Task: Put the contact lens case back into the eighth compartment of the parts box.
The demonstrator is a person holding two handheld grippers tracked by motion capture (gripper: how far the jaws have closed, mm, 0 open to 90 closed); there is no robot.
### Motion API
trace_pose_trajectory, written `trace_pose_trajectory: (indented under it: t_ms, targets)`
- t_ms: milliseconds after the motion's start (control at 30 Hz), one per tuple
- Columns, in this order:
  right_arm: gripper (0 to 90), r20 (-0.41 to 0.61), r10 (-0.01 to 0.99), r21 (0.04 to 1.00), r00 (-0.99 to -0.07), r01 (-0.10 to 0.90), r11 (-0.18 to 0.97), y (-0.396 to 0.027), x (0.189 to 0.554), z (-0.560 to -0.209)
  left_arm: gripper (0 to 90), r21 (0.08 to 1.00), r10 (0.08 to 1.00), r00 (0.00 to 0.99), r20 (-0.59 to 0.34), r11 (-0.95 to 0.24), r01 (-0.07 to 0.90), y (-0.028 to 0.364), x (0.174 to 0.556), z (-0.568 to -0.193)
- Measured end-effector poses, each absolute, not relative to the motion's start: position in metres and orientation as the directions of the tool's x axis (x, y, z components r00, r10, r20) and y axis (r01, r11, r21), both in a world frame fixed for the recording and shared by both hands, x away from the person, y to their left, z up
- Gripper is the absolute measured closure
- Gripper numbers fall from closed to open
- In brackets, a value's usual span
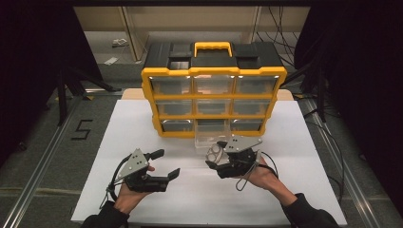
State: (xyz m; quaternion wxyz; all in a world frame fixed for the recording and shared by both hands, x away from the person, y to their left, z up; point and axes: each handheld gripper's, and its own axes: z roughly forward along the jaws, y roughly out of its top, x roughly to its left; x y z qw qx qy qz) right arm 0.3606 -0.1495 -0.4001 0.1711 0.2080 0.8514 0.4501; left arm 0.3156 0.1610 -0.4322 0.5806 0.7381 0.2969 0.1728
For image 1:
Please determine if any black metal stand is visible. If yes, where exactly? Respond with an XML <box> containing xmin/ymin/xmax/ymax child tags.
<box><xmin>279</xmin><ymin>61</ymin><xmax>328</xmax><ymax>124</ymax></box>

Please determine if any short aluminium rail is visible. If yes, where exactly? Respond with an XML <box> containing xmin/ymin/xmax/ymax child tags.
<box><xmin>83</xmin><ymin>88</ymin><xmax>124</xmax><ymax>96</ymax></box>

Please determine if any right gripper grey cable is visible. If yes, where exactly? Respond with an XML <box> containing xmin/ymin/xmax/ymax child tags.
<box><xmin>235</xmin><ymin>151</ymin><xmax>262</xmax><ymax>192</ymax></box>

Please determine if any black floor cable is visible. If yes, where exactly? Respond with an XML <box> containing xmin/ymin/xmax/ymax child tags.
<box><xmin>302</xmin><ymin>107</ymin><xmax>346</xmax><ymax>203</ymax></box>

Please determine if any dark curtain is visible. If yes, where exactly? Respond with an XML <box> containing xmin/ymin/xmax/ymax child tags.
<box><xmin>294</xmin><ymin>0</ymin><xmax>403</xmax><ymax>217</ymax></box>
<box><xmin>0</xmin><ymin>0</ymin><xmax>104</xmax><ymax>165</ymax></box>

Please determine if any black tripod stand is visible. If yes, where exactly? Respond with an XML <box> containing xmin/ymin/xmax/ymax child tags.
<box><xmin>56</xmin><ymin>65</ymin><xmax>123</xmax><ymax>127</ymax></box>

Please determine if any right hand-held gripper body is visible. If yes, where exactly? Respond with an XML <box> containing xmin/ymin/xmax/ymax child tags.
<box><xmin>217</xmin><ymin>135</ymin><xmax>263</xmax><ymax>180</ymax></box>

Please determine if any person's right hand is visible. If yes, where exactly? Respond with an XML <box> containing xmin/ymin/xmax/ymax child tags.
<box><xmin>236</xmin><ymin>157</ymin><xmax>283</xmax><ymax>193</ymax></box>

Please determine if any black cable bundle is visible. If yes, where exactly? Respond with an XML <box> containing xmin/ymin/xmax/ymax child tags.
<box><xmin>253</xmin><ymin>6</ymin><xmax>305</xmax><ymax>67</ymax></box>

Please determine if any long aluminium rail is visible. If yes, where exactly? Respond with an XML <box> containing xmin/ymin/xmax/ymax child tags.
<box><xmin>0</xmin><ymin>94</ymin><xmax>84</xmax><ymax>228</ymax></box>
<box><xmin>303</xmin><ymin>98</ymin><xmax>403</xmax><ymax>228</ymax></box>

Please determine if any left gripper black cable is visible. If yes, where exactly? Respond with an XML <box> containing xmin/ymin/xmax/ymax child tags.
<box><xmin>98</xmin><ymin>154</ymin><xmax>132</xmax><ymax>210</ymax></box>

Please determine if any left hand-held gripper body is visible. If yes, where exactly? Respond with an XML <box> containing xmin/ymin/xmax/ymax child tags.
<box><xmin>113</xmin><ymin>147</ymin><xmax>170</xmax><ymax>194</ymax></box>

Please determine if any beige wooden shelf unit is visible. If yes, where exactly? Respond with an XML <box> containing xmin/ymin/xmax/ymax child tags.
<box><xmin>74</xmin><ymin>6</ymin><xmax>311</xmax><ymax>62</ymax></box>

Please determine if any flat white paper scrap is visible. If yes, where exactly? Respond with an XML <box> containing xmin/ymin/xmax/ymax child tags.
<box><xmin>103</xmin><ymin>56</ymin><xmax>120</xmax><ymax>67</ymax></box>

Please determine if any yellow black organizer cabinet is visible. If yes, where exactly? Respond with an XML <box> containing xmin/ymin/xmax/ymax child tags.
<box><xmin>141</xmin><ymin>41</ymin><xmax>288</xmax><ymax>139</ymax></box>

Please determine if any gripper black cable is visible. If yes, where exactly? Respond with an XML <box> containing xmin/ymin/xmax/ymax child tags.
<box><xmin>259</xmin><ymin>151</ymin><xmax>280</xmax><ymax>179</ymax></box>
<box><xmin>98</xmin><ymin>154</ymin><xmax>132</xmax><ymax>210</ymax></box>

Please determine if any person's left hand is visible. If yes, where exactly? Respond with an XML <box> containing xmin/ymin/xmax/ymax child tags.
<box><xmin>113</xmin><ymin>165</ymin><xmax>156</xmax><ymax>216</ymax></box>

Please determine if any set of clear bins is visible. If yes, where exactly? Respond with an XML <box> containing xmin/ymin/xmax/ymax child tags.
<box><xmin>149</xmin><ymin>75</ymin><xmax>281</xmax><ymax>133</ymax></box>

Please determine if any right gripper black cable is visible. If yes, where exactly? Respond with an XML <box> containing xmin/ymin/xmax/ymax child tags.
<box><xmin>259</xmin><ymin>151</ymin><xmax>280</xmax><ymax>179</ymax></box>

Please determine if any clear plastic drawer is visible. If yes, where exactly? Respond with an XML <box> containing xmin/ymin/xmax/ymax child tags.
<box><xmin>193</xmin><ymin>119</ymin><xmax>232</xmax><ymax>152</ymax></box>

